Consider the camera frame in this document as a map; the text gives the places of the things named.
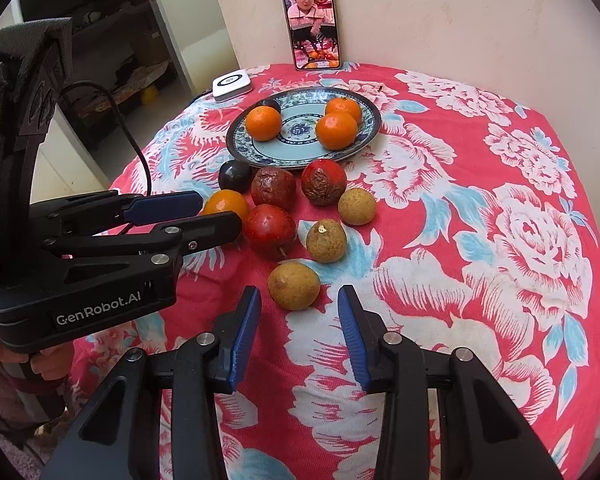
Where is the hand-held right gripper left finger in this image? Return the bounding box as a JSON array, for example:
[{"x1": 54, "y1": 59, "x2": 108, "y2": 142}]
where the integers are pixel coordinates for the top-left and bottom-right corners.
[{"x1": 40, "y1": 286, "x2": 262, "y2": 480}]

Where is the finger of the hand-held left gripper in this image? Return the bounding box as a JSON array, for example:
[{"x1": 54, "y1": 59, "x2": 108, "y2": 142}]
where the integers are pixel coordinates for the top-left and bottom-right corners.
[
  {"x1": 40, "y1": 211, "x2": 243, "y2": 291},
  {"x1": 30, "y1": 191, "x2": 204, "y2": 241}
]

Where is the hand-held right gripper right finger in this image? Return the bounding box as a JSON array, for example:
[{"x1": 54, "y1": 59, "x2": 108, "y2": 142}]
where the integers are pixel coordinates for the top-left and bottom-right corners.
[{"x1": 337, "y1": 285, "x2": 563, "y2": 480}]

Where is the yellowish orange tangerine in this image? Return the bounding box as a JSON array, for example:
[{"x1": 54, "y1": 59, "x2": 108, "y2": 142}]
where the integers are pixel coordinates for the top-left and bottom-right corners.
[{"x1": 202, "y1": 189, "x2": 251, "y2": 218}]

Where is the smooth red jujube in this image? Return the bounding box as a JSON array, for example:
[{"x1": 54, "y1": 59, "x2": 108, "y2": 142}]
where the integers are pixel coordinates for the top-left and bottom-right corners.
[{"x1": 242, "y1": 204, "x2": 298, "y2": 261}]

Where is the brownish wrinkled jujube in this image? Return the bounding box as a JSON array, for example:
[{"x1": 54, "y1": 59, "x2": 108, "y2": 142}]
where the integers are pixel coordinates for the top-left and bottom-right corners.
[{"x1": 251, "y1": 167, "x2": 297, "y2": 211}]

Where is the brown longan with stem scar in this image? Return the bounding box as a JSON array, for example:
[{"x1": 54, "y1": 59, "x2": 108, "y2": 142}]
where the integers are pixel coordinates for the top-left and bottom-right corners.
[{"x1": 306, "y1": 219, "x2": 348, "y2": 264}]

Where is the blue patterned ceramic plate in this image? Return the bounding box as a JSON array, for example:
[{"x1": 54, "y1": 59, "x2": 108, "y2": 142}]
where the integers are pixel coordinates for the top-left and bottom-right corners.
[{"x1": 226, "y1": 87, "x2": 382, "y2": 170}]

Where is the large deep orange tangerine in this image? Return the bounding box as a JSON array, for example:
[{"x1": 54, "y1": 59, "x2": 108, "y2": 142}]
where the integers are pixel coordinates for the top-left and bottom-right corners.
[{"x1": 244, "y1": 104, "x2": 283, "y2": 142}]

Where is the bright red wrinkled jujube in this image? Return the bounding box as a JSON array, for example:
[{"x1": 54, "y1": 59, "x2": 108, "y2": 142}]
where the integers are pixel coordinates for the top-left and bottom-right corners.
[{"x1": 300, "y1": 159, "x2": 347, "y2": 206}]

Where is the small orange tangerine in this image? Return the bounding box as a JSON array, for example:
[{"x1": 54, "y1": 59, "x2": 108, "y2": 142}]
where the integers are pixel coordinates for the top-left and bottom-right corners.
[
  {"x1": 315, "y1": 111, "x2": 359, "y2": 151},
  {"x1": 325, "y1": 97, "x2": 363, "y2": 123}
]

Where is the person's left hand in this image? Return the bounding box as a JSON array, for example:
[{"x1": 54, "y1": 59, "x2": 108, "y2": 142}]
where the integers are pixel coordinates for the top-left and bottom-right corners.
[{"x1": 10, "y1": 344, "x2": 75, "y2": 383}]

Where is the red floral tablecloth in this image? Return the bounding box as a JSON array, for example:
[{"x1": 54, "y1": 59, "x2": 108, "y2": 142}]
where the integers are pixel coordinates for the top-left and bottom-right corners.
[{"x1": 70, "y1": 62, "x2": 600, "y2": 480}]

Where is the patterned cloth in doorway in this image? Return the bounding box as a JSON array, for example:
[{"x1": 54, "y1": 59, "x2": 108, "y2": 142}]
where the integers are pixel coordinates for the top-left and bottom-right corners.
[{"x1": 77, "y1": 60, "x2": 173, "y2": 111}]

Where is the white square charger device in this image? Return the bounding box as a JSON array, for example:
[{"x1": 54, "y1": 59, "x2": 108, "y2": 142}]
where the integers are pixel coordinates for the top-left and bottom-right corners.
[{"x1": 211, "y1": 69, "x2": 254, "y2": 105}]

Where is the smartphone with lit screen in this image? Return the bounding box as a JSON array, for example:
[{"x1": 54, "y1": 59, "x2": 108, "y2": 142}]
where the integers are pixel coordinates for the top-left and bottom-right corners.
[{"x1": 280, "y1": 0, "x2": 342, "y2": 72}]

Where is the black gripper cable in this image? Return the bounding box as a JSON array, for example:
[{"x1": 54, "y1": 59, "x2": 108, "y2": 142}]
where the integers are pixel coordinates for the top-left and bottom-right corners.
[{"x1": 59, "y1": 81, "x2": 153, "y2": 236}]

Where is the white door frame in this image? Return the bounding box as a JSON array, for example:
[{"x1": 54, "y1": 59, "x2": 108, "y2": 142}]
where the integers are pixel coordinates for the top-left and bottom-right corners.
[{"x1": 137, "y1": 0, "x2": 201, "y2": 96}]

